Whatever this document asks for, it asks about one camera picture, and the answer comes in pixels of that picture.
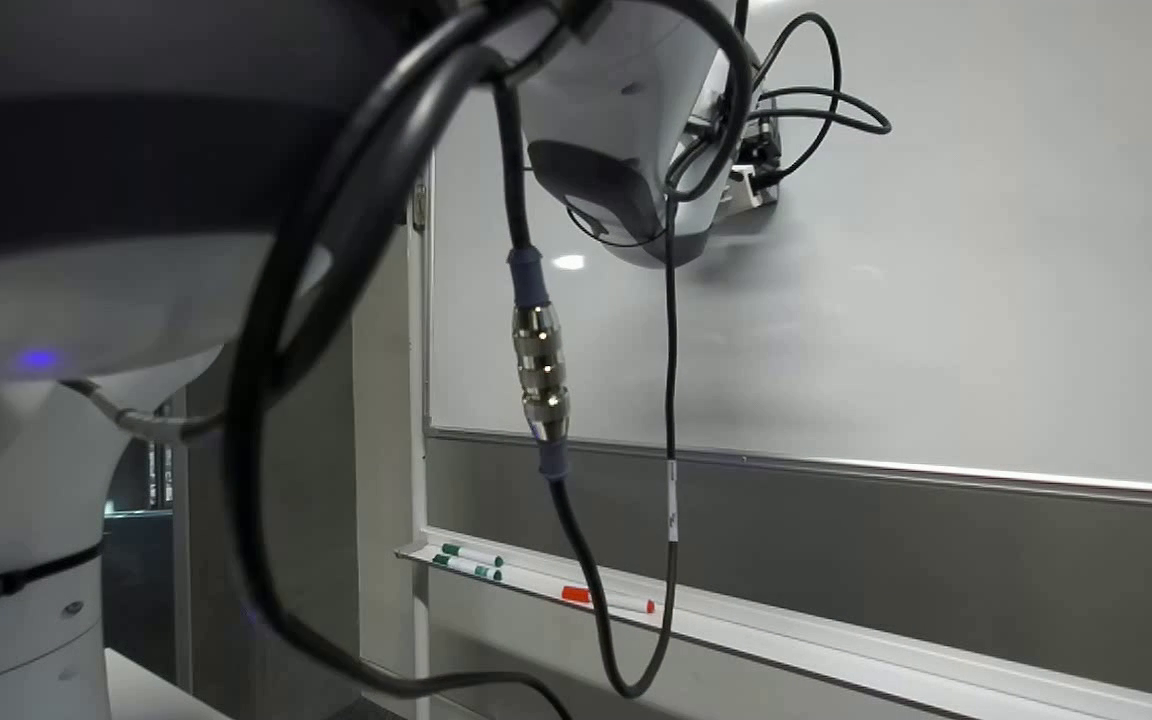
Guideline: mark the red capped marker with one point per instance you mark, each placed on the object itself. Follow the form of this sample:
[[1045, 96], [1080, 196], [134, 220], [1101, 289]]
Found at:
[[576, 592]]

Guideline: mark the green capped marker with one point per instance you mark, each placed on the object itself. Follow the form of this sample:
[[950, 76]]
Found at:
[[463, 569], [476, 555]]

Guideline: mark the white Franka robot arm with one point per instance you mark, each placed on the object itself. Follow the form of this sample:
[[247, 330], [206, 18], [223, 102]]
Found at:
[[108, 175]]

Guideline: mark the white marker tray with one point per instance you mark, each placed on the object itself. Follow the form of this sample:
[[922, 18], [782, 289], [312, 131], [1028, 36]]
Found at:
[[791, 643]]

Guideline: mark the white table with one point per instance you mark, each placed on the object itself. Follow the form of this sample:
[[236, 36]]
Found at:
[[156, 687]]

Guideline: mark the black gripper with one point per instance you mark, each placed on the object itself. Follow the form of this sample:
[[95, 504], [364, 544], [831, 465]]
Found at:
[[762, 146]]

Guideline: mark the large whiteboard panel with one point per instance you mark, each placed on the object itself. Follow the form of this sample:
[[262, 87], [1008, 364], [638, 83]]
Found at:
[[979, 265]]

